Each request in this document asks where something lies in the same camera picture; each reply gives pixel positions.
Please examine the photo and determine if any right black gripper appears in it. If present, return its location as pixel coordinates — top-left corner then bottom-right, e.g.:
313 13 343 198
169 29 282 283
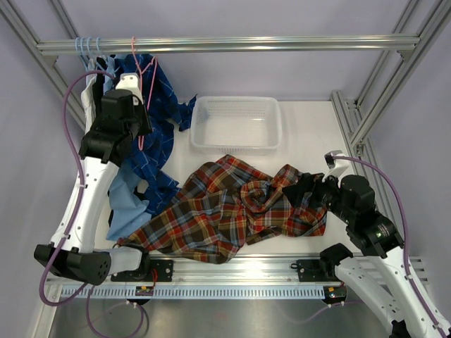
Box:
282 168 354 224

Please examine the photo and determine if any blue plaid shirt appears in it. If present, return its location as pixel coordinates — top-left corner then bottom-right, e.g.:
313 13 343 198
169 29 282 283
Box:
115 54 197 215

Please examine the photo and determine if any pink wire hanger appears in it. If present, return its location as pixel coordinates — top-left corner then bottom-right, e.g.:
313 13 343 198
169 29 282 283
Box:
130 36 159 150

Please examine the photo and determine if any red brown plaid shirt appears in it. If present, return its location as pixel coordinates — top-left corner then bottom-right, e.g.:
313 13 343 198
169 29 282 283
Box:
117 155 327 264

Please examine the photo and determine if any light blue hanger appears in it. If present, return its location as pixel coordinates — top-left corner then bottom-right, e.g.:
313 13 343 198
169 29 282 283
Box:
75 37 97 70
86 37 105 70
95 37 115 73

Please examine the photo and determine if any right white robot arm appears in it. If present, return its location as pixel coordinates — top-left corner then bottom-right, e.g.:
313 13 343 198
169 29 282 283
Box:
283 174 450 337

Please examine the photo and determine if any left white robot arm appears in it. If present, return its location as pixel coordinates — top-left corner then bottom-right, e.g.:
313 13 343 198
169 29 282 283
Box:
34 87 152 285

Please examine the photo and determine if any black shirt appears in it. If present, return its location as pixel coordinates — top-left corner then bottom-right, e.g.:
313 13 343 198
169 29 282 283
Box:
92 70 114 108

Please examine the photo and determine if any white shirt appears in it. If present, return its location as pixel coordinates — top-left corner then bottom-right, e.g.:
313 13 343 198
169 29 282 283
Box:
80 73 96 128

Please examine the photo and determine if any light blue shirt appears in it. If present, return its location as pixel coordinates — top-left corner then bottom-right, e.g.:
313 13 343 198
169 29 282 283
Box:
104 55 152 242

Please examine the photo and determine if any white plastic basket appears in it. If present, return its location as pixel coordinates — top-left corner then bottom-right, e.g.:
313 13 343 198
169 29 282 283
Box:
190 96 283 156

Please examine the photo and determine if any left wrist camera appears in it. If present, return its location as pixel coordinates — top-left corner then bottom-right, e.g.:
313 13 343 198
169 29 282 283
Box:
116 73 144 104

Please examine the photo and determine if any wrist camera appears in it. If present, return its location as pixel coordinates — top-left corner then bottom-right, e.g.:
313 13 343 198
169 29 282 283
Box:
322 150 350 182
116 73 144 104

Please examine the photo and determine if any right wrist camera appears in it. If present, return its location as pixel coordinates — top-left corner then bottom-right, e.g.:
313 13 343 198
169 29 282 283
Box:
322 150 350 182

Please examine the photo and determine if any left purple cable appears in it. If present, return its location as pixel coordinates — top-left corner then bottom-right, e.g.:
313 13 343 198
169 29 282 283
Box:
38 69 149 337

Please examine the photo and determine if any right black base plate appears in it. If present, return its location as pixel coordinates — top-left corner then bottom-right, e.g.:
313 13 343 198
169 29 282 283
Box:
290 258 340 282

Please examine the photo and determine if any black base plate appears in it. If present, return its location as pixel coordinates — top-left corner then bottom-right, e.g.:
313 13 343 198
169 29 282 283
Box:
290 258 340 282
111 257 173 282

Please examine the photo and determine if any aluminium front rail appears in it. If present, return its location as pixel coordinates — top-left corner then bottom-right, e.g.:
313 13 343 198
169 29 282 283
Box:
45 255 429 285

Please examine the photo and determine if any right aluminium frame post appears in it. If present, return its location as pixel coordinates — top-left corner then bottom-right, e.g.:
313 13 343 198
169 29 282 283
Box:
330 1 450 158

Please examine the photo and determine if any aluminium frame post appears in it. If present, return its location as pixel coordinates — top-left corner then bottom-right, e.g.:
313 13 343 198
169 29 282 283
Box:
330 1 450 158
0 0 92 132

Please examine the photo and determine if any white slotted cable duct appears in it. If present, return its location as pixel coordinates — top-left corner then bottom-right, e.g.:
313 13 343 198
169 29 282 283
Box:
78 284 326 300

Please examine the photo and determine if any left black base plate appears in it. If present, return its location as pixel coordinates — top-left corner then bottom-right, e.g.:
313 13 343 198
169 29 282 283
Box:
111 257 173 282

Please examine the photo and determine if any left aluminium frame post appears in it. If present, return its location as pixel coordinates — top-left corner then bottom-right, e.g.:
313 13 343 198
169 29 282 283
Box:
0 0 92 132

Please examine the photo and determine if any aluminium hanging rail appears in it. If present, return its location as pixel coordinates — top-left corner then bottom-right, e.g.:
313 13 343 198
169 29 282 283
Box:
37 34 419 56

